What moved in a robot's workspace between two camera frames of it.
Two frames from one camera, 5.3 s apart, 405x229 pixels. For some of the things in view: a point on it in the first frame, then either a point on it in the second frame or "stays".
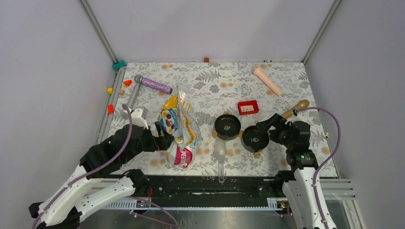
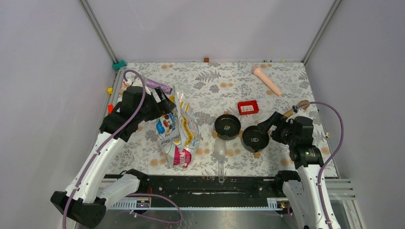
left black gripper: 162,142 to 165,106
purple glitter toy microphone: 154,84 stays
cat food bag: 180,117 stays
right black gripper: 277,121 stays
